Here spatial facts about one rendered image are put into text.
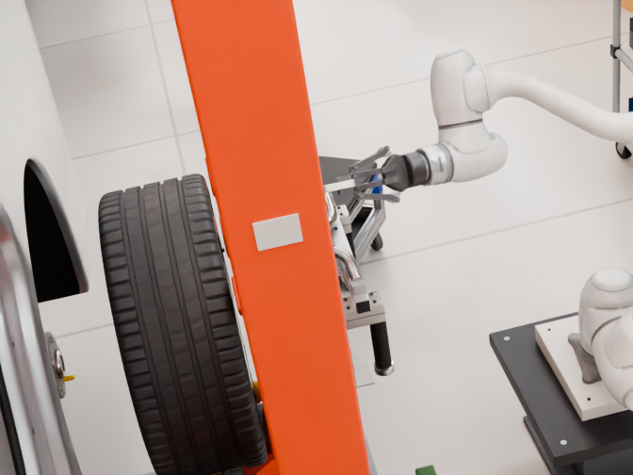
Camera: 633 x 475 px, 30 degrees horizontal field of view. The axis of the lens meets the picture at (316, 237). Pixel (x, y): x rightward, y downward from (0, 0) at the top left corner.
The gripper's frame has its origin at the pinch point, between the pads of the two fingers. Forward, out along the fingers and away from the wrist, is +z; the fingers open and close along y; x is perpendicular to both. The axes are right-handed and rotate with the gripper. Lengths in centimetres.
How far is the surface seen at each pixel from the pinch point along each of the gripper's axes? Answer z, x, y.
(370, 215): -72, 141, 16
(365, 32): -153, 278, -62
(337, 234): -1.4, 8.4, 10.5
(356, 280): 4.5, -10.0, 19.4
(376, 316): 1.1, -8.6, 27.8
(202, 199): 29.0, 2.6, -3.2
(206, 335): 37.9, -9.9, 22.5
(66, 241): 48, 59, 0
